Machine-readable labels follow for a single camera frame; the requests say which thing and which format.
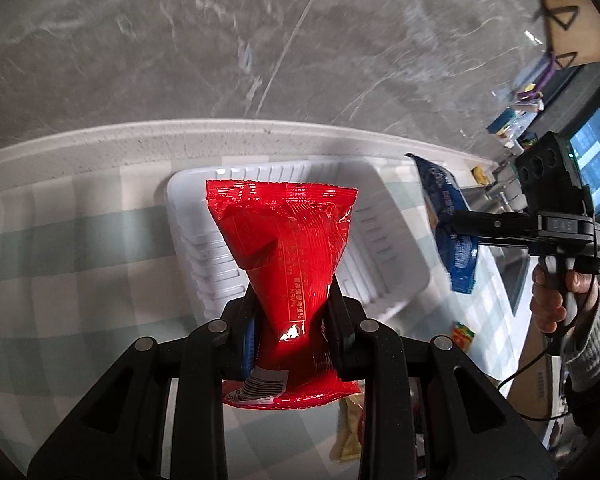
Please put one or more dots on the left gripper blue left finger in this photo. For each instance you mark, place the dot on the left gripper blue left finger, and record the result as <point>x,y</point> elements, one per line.
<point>241,347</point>

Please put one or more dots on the person right hand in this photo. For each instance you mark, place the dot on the person right hand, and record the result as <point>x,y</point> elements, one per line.
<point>547,303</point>

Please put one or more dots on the large blue snack bag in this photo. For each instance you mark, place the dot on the large blue snack bag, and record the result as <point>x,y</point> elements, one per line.
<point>458,252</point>

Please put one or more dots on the gold brown snack packet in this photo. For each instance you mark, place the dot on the gold brown snack packet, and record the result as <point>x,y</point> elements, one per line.
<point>350,430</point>

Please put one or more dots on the orange snack bar packet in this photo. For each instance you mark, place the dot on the orange snack bar packet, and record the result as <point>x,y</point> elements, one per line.
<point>462,336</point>

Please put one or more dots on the purple handled peeler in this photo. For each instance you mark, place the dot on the purple handled peeler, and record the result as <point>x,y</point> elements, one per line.
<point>534,88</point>

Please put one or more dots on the red snack bag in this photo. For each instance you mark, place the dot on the red snack bag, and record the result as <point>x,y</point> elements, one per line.
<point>289,239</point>

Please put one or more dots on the yellow sponge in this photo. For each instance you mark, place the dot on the yellow sponge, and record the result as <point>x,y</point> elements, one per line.
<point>480,176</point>

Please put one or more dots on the grey knit sleeve forearm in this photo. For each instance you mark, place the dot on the grey knit sleeve forearm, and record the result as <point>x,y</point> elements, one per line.
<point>581,352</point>

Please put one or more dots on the white plastic tray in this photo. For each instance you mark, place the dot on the white plastic tray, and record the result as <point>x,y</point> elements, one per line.
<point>382,266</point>

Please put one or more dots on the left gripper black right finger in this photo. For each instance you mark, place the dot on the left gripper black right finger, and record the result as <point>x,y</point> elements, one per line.
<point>342,316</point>

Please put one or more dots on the green white checkered tablecloth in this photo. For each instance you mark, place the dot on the green white checkered tablecloth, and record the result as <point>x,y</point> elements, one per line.
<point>91,263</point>

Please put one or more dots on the stainless steel sink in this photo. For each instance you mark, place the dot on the stainless steel sink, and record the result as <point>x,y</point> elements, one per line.
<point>512,258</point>

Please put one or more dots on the wooden shelf board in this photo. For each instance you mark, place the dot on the wooden shelf board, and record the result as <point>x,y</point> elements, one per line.
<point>573,31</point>

